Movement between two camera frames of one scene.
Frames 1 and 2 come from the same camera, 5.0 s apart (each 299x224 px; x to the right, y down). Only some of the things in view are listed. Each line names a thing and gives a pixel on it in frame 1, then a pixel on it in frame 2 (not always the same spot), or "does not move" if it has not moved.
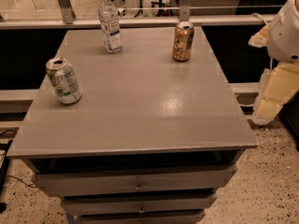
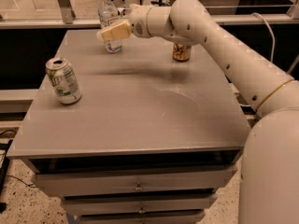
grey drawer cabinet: [149, 141] does not move
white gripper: [285, 36] to [137, 21]
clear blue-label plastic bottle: [108, 19] does not move
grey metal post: [65, 4] does not move
